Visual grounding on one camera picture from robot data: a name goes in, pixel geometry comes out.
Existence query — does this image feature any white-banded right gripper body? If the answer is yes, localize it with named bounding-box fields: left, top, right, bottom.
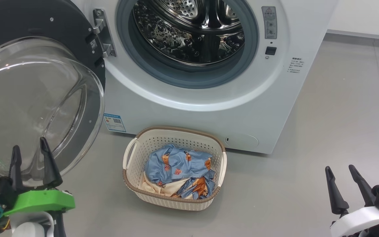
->
left=330, top=206, right=379, bottom=237

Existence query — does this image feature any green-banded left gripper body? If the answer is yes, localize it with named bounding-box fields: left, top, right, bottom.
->
left=4, top=189, right=76, bottom=217

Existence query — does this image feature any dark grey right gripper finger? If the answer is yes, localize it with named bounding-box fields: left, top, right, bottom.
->
left=348, top=165, right=377, bottom=207
left=325, top=166, right=350, bottom=215

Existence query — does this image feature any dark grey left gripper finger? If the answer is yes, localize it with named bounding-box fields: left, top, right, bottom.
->
left=40, top=137, right=63, bottom=189
left=8, top=145, right=24, bottom=193

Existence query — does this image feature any cream plain garment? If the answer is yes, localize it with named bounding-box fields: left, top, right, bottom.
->
left=139, top=173, right=193, bottom=198

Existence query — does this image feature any blue bear-print garment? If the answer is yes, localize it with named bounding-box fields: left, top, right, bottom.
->
left=143, top=144, right=215, bottom=200

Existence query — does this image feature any round dark glass washer door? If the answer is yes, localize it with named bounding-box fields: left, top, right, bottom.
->
left=0, top=0, right=107, bottom=186

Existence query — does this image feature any cream perforated plastic laundry basket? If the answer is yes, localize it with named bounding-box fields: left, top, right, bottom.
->
left=122, top=127, right=227, bottom=211

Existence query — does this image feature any silver metal door hinge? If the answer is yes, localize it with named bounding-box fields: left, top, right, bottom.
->
left=92, top=9, right=117, bottom=58

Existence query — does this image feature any white front-load washing machine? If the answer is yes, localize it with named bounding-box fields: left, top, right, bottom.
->
left=71, top=0, right=339, bottom=154

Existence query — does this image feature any grey rubber door seal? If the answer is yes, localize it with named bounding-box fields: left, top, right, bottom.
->
left=116, top=0, right=259, bottom=89

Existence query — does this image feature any blue energy label sticker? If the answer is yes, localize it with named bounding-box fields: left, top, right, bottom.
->
left=103, top=113, right=126, bottom=133

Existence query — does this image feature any perforated stainless steel drum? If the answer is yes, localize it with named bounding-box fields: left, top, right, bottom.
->
left=129, top=0, right=246, bottom=66

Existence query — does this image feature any grey warning label sticker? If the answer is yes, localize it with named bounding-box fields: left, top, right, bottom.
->
left=262, top=6, right=278, bottom=40

